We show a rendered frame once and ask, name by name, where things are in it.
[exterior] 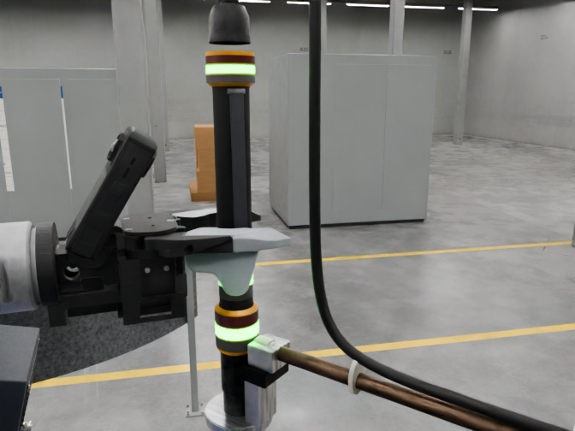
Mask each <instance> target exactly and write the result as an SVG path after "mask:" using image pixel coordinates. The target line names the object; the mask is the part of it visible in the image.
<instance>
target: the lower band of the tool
mask: <svg viewBox="0 0 575 431"><path fill-rule="evenodd" d="M253 302H254V301H253ZM257 310H258V304H257V303H256V302H254V305H253V307H251V308H249V309H247V310H240V311H230V310H224V309H222V308H220V306H219V303H218V304H216V306H215V311H216V313H218V314H219V315H222V316H231V317H239V316H248V315H250V314H252V313H254V312H256V311H257ZM256 323H257V322H256ZM256 323H254V324H252V325H251V326H253V325H255V324H256ZM216 325H217V326H219V327H221V328H225V327H222V326H220V325H218V324H217V323H216ZM251 326H249V327H251ZM249 327H245V328H249ZM226 329H243V328H226ZM257 335H258V334H256V335H255V336H257ZM216 336H217V335H216ZM255 336H253V337H251V338H250V339H252V338H254V337H255ZM217 337H218V336H217ZM218 338H219V339H222V338H220V337H218ZM222 340H225V341H230V342H241V341H246V340H249V339H244V340H226V339H222ZM217 350H219V351H220V352H221V353H223V354H226V355H229V356H242V355H246V354H248V351H245V352H240V353H231V352H225V351H222V350H220V349H218V348H217Z"/></svg>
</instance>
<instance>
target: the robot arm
mask: <svg viewBox="0 0 575 431"><path fill-rule="evenodd" d="M156 156H157V144H156V142H155V141H154V140H153V138H152V137H151V136H150V135H148V134H146V133H144V132H142V131H140V130H139V129H137V128H136V127H127V128H126V130H125V132H124V133H119V134H118V136H117V138H116V140H115V141H114V142H113V143H112V144H111V146H110V151H109V153H108V155H107V160H108V162H107V163H106V165H105V167H104V169H103V171H102V173H101V174H100V175H99V177H98V180H97V181H96V183H95V185H94V187H93V188H92V190H91V192H90V194H89V195H88V197H87V199H86V201H85V202H84V204H83V206H82V208H81V209H80V212H79V214H78V215H77V216H76V218H75V220H74V222H73V224H72V226H71V228H70V229H69V230H68V235H67V238H66V244H65V245H59V241H58V235H57V230H56V224H55V222H42V223H37V225H36V227H35V226H34V225H33V224H32V223H31V222H30V221H19V222H9V223H0V314H7V313H14V312H21V311H28V310H36V309H37V308H38V307H39V306H40V304H41V303H42V305H43V306H44V307H45V306H47V308H48V316H49V323H50V328H53V327H60V326H66V325H67V324H68V317H73V316H85V315H92V314H98V313H105V312H111V311H117V314H118V318H123V323H124V326H126V325H132V324H138V323H144V322H155V321H161V320H168V319H174V318H180V317H185V310H184V309H185V306H184V297H186V296H187V274H186V272H185V271H182V257H183V256H185V263H186V265H187V266H188V268H190V269H191V270H192V271H194V272H198V273H211V274H214V275H215V276H216V277H217V279H218V280H219V282H220V284H221V286H222V288H223V290H224V291H225V293H227V294H228V295H230V296H240V295H242V294H244V293H245V292H246V291H247V290H248V288H249V286H250V283H251V279H252V274H253V270H254V267H255V264H256V261H257V257H258V252H259V251H262V250H269V249H275V248H279V247H283V246H288V245H291V238H289V237H288V236H286V235H284V234H282V233H279V232H278V231H276V230H275V229H273V228H271V227H262V228H246V227H242V228H230V229H227V228H217V222H216V208H214V209H191V210H170V211H164V212H158V213H143V214H139V215H125V216H123V217H122V218H121V220H120V219H119V218H118V217H119V215H120V214H121V212H122V210H123V209H124V207H125V205H126V203H127V201H128V200H129V198H130V197H131V195H132V193H133V190H134V189H135V187H136V186H137V184H138V183H139V180H140V178H141V177H142V178H144V177H145V176H146V174H147V172H148V171H149V169H150V168H151V165H152V164H153V162H154V160H155V159H156ZM68 267H70V269H69V268H68ZM75 268H77V269H75ZM170 311H171V314H167V315H161V316H149V317H143V318H140V316H144V315H150V314H156V313H164V312H170Z"/></svg>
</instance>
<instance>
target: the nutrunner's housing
mask: <svg viewBox="0 0 575 431"><path fill-rule="evenodd" d="M209 29H210V34H209V44H220V45H243V44H250V43H251V37H250V23H249V15H248V13H247V12H246V8H245V6H243V5H240V0H218V4H216V5H213V7H212V10H211V12H210V16H209ZM220 353H221V352H220ZM246 362H248V354H246V355H242V356H229V355H226V354H223V353H221V378H222V390H223V409H224V411H225V413H226V414H228V415H230V416H245V381H243V380H242V379H241V373H240V367H241V365H243V364H244V363H246Z"/></svg>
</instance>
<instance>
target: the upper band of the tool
mask: <svg viewBox="0 0 575 431"><path fill-rule="evenodd" d="M213 55H243V56H254V52H249V51H208V52H205V56H213ZM207 65H252V66H255V64H250V63H208V64H206V66H207ZM211 74H247V73H211ZM206 75H209V74H206ZM250 75H255V74H250ZM207 84H208V85H210V86H252V85H253V84H255V83H207Z"/></svg>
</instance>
